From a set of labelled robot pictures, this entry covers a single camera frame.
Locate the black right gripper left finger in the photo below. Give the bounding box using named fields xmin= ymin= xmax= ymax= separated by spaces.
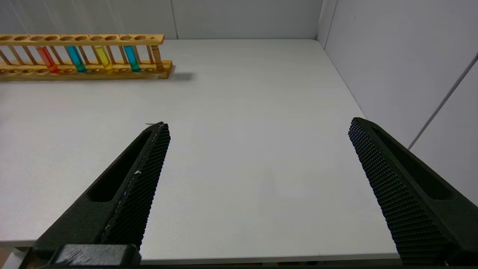
xmin=32 ymin=122 xmax=171 ymax=259

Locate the yellow pigment glass test tube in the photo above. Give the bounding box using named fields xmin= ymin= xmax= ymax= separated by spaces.
xmin=80 ymin=0 xmax=113 ymax=71

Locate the teal pigment glass test tube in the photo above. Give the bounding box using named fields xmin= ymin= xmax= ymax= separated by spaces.
xmin=112 ymin=0 xmax=140 ymax=72
xmin=47 ymin=0 xmax=87 ymax=73

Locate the red pigment glass test tube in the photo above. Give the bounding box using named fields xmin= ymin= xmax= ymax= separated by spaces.
xmin=13 ymin=0 xmax=59 ymax=74

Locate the wooden test tube rack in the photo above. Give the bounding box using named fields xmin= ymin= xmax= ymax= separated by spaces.
xmin=0 ymin=34 xmax=173 ymax=81

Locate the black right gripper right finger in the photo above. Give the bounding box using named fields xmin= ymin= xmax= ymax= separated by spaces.
xmin=348 ymin=117 xmax=478 ymax=265

